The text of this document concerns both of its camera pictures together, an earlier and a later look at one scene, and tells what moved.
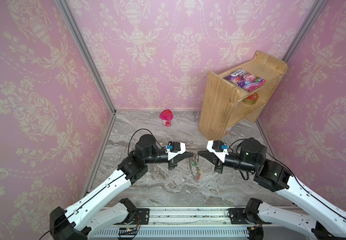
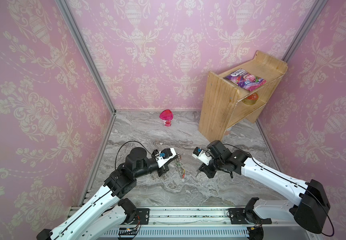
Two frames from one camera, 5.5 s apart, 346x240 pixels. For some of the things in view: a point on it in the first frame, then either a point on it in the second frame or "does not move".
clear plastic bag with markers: (193, 166) to (178, 164)
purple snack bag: (245, 80) does not move
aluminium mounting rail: (200, 223) does not move
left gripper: (173, 162) to (163, 170)
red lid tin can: (251, 99) does not move
